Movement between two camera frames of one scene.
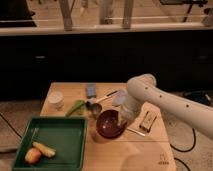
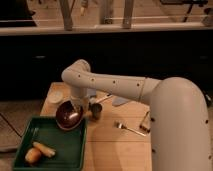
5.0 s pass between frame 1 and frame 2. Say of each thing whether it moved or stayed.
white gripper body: moved
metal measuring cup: stayed
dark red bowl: moved
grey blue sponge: stayed
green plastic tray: stayed
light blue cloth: stayed
